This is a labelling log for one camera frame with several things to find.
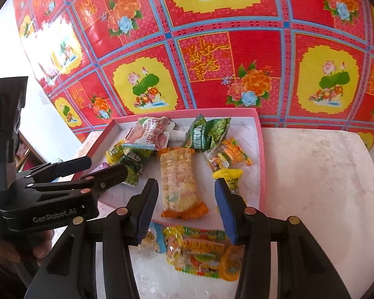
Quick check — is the yellow candy packet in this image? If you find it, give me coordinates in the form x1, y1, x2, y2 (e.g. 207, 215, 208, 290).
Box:
105, 140, 124, 165

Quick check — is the green pea snack bag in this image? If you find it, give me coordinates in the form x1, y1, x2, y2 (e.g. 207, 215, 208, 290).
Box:
119, 143, 155, 186

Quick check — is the pink jelly drink pouch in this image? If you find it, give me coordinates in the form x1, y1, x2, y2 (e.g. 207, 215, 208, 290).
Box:
122, 117, 187, 151

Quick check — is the rice cracker packet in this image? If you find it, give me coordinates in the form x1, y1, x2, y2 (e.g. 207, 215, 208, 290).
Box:
158, 147, 209, 220

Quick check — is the gummy burger candy packet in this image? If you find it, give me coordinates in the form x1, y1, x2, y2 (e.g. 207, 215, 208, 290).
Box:
163, 226, 245, 282

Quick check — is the green pea snack packet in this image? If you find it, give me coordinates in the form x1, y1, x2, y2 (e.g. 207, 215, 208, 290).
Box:
181, 114, 231, 152

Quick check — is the small clear gummy packet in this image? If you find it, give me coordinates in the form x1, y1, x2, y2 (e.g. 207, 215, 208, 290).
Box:
204, 137, 253, 172

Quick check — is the purple mint tin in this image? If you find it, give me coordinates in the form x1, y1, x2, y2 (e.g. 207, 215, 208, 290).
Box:
91, 162, 110, 173

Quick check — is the person's left hand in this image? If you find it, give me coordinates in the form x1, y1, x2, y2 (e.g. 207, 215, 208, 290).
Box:
0, 229, 54, 269

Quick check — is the wooden shelf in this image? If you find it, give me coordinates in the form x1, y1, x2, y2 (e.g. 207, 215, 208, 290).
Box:
15, 133, 47, 172

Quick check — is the blue edged biscuit packet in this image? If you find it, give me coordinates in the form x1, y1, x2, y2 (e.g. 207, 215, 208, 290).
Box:
140, 222, 166, 254

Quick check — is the pink shallow cardboard box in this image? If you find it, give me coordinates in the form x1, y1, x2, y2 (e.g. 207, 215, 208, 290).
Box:
71, 107, 267, 230

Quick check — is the yellow wrapped candy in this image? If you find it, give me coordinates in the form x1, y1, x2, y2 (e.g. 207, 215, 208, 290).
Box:
213, 169, 243, 195

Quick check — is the red floral patterned cloth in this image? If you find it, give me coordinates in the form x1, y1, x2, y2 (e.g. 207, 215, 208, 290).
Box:
12, 0, 374, 149

